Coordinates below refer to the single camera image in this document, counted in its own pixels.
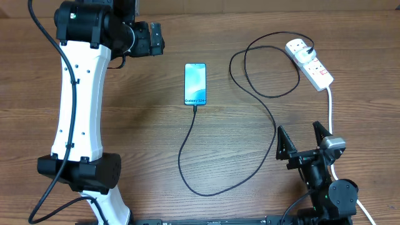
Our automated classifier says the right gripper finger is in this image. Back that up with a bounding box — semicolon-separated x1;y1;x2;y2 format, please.
312;121;332;146
276;126;298;160

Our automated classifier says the blue Samsung Galaxy smartphone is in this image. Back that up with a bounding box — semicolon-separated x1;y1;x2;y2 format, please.
184;63;207;106

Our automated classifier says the black USB charging cable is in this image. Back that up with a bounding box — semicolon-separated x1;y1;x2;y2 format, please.
177;31;315;198

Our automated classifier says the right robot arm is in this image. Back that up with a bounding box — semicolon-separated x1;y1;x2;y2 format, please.
276;121;359;224

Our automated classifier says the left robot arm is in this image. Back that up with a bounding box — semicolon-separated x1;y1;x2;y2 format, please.
37;0;165;224

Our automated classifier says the white USB charger plug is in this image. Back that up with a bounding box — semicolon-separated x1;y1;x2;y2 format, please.
294;47;316;65

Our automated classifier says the white power strip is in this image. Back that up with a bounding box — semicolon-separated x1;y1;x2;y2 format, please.
285;39;334;91

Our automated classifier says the white power strip cord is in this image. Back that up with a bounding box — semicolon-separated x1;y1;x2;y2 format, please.
326;86;377;225

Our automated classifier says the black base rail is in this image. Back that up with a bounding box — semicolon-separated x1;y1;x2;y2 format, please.
128;216;314;225

